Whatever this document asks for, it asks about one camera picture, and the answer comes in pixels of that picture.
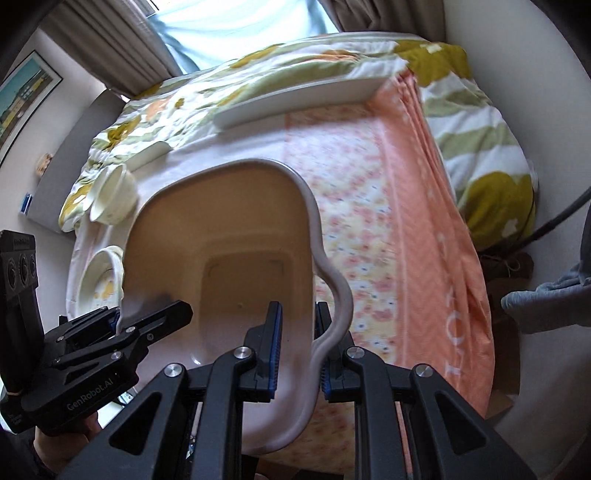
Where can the grey bed headboard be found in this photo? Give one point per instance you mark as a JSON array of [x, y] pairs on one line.
[[78, 152]]

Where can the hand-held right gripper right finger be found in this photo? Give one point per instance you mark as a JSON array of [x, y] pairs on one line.
[[326, 374]]

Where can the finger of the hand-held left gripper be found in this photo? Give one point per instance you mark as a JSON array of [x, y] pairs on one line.
[[106, 353], [157, 316]]

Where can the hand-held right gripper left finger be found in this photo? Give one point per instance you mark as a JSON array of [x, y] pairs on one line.
[[272, 350]]

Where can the plain white plate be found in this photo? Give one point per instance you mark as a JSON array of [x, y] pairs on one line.
[[87, 295]]

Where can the small plush toy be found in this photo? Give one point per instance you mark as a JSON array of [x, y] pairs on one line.
[[45, 164]]

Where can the light blue window cloth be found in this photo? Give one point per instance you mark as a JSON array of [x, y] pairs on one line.
[[240, 32]]

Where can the pink plastic basin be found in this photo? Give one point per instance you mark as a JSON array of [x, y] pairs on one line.
[[217, 230]]

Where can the grey hanging garment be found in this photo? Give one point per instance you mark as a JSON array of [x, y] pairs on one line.
[[549, 300]]

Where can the black clothes rack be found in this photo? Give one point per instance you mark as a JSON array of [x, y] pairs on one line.
[[563, 212]]

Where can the framed houses picture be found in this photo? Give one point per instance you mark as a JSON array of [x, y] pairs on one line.
[[23, 106]]

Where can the person's left hand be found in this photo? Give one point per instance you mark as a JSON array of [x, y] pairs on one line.
[[51, 457]]

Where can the white ceramic cup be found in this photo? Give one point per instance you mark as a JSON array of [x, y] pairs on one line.
[[108, 196]]

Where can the floral green striped duvet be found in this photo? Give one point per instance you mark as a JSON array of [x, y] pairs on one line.
[[485, 152]]

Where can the long white table rail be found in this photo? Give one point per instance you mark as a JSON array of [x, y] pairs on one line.
[[300, 99]]

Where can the small blue box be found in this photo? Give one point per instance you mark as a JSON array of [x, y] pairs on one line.
[[25, 204]]

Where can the orange floral cloth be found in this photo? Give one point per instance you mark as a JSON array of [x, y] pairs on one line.
[[406, 230]]

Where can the brown curtain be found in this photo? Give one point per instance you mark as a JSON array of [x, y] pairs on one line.
[[115, 46], [383, 14]]

